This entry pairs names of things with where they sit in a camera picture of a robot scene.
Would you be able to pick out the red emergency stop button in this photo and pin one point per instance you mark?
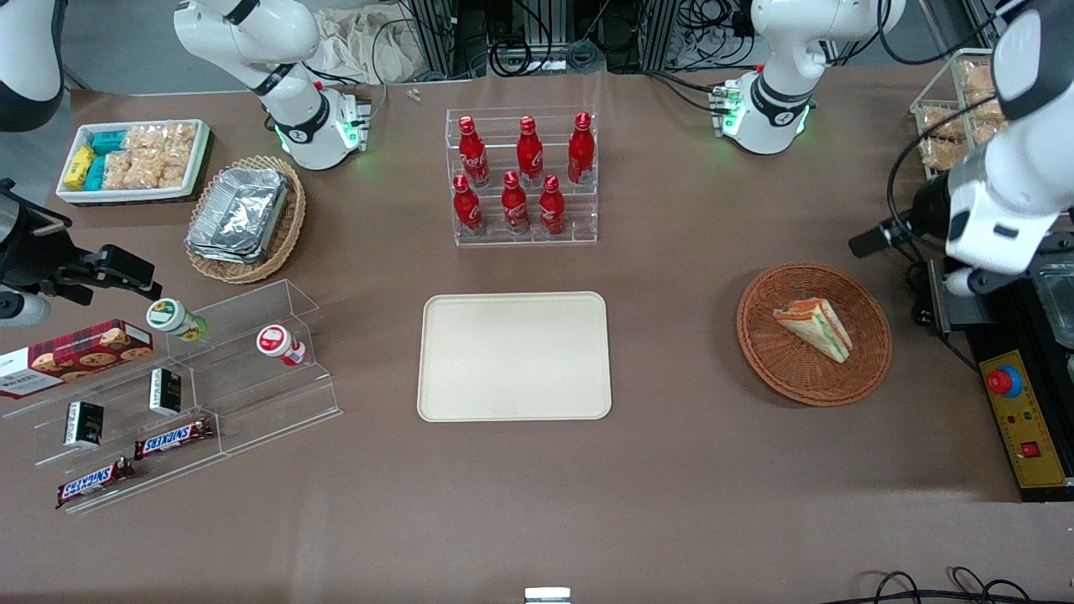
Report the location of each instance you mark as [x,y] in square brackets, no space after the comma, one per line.
[1003,382]

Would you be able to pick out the small white object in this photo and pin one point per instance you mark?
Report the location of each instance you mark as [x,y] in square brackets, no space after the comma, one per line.
[547,596]

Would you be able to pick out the oval light wicker basket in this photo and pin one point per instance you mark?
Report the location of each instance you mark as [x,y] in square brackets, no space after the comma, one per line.
[289,222]

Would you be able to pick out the aluminium frame post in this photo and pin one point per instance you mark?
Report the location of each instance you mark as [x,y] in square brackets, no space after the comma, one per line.
[656,33]
[436,38]

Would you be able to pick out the clear acrylic stepped shelf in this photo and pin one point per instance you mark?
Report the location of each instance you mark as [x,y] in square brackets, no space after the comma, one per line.
[252,394]

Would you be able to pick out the red tartan cookie box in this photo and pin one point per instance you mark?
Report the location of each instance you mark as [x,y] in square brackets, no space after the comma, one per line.
[75,356]

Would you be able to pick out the clear rice cracker bag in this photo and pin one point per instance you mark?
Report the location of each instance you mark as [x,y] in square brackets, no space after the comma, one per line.
[132,170]
[180,155]
[147,138]

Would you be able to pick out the teal snack packet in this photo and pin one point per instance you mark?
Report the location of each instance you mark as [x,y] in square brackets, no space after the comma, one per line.
[109,142]
[96,174]

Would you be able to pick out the triangular sandwich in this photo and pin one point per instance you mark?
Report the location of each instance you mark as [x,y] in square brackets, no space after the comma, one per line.
[818,330]

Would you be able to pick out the green lid drink cup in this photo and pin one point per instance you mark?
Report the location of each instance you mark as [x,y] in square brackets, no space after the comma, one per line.
[172,317]

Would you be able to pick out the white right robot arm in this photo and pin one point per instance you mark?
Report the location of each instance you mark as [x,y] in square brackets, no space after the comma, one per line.
[294,33]

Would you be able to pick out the round brown wicker basket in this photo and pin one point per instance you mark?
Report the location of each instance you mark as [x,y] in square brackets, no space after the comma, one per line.
[780,369]

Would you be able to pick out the rice cracker packet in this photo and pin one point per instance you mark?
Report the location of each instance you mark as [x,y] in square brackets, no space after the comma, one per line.
[977,78]
[982,113]
[940,155]
[941,123]

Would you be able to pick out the beige plastic tray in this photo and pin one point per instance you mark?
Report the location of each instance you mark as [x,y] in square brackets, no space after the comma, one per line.
[513,356]

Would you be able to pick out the black appliance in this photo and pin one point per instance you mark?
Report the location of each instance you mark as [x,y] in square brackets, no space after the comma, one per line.
[1032,335]

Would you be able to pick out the stacked aluminium foil trays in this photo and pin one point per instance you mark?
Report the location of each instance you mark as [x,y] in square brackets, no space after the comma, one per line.
[239,214]

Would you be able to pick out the Snickers chocolate bar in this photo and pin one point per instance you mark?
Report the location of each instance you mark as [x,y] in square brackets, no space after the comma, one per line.
[92,481]
[172,438]

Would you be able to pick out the beige cloth bag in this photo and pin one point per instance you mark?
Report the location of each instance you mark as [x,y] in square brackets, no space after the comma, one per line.
[361,46]

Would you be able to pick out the yellow control panel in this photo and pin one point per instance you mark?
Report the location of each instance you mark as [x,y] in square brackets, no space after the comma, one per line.
[1028,419]

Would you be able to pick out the small black box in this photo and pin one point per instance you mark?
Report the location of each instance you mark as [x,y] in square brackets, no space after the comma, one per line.
[84,424]
[165,392]

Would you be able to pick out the yellow snack packet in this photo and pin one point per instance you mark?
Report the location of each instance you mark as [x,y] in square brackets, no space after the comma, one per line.
[80,166]

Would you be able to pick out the clear acrylic bottle rack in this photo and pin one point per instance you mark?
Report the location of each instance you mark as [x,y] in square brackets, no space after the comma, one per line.
[579,226]

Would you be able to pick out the red cola bottle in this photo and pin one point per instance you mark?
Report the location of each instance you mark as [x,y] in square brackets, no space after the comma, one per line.
[515,205]
[473,155]
[467,208]
[581,151]
[551,208]
[529,153]

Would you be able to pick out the aluminium frame rail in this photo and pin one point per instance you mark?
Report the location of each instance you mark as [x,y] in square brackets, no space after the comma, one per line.
[982,21]

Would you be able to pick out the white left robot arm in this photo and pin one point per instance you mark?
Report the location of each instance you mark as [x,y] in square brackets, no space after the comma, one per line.
[780,50]

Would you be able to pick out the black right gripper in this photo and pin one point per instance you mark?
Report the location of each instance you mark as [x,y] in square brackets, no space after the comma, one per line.
[32,250]

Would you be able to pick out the red lid drink cup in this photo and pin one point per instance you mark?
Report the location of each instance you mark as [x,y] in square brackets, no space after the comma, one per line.
[275,342]

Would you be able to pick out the white plastic bin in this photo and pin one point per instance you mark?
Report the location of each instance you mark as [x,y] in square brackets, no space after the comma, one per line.
[75,195]

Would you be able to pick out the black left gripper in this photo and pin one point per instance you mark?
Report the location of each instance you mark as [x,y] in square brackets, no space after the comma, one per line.
[925,206]

